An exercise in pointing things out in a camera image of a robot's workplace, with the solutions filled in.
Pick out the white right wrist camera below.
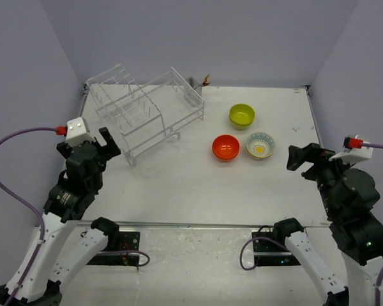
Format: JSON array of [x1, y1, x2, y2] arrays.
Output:
[[329, 135, 373, 164]]

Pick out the orange bowl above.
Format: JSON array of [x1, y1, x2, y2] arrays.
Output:
[[211, 135, 240, 156], [213, 153, 238, 163]]

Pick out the patterned beige bowl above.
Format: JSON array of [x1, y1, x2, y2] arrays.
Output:
[[248, 152, 273, 160]]

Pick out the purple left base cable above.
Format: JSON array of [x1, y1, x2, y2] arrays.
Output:
[[100, 250, 151, 267]]

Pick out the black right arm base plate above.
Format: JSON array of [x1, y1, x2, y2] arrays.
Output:
[[252, 228, 301, 266]]

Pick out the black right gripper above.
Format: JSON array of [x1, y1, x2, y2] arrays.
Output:
[[287, 140, 357, 215]]

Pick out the lime green bowl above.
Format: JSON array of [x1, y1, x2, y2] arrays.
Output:
[[229, 117, 254, 130], [229, 103, 255, 121]]

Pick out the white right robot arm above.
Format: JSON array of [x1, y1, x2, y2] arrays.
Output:
[[272, 143, 383, 305]]

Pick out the brown wooden spoon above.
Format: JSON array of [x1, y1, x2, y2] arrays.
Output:
[[201, 74, 210, 87]]

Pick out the white wire dish rack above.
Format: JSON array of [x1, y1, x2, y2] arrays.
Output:
[[86, 64, 205, 166]]

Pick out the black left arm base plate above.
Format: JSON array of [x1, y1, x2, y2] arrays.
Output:
[[87, 231, 140, 267]]

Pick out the grey cutlery holder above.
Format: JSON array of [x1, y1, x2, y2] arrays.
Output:
[[186, 76, 202, 96]]

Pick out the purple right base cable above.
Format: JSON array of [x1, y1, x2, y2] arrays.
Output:
[[239, 236, 291, 272]]

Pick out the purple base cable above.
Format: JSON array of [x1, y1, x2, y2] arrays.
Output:
[[100, 250, 151, 267], [239, 236, 291, 272]]

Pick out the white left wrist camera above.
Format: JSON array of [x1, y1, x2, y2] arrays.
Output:
[[65, 117, 93, 147]]

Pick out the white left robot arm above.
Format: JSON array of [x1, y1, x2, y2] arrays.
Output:
[[0, 126, 121, 305]]

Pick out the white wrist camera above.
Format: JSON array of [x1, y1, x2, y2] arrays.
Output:
[[329, 135, 373, 164], [65, 117, 93, 147]]

